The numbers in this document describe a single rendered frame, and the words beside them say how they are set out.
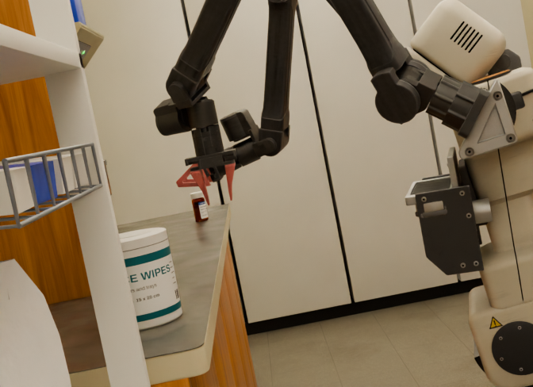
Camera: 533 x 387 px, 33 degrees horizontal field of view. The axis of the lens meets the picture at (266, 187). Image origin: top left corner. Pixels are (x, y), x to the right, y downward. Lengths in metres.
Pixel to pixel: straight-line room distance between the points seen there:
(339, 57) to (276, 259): 1.19
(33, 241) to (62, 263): 0.07
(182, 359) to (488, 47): 0.80
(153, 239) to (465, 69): 0.65
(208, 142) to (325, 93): 3.33
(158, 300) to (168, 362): 0.20
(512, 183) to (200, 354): 0.72
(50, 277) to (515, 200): 0.95
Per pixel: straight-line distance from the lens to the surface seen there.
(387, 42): 1.55
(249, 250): 5.11
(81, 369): 1.33
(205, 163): 1.77
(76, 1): 2.04
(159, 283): 1.48
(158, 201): 5.10
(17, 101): 1.92
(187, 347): 1.31
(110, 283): 1.11
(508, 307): 1.75
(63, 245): 1.92
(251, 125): 2.13
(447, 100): 1.55
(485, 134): 1.57
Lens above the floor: 1.25
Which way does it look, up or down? 5 degrees down
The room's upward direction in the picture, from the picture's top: 11 degrees counter-clockwise
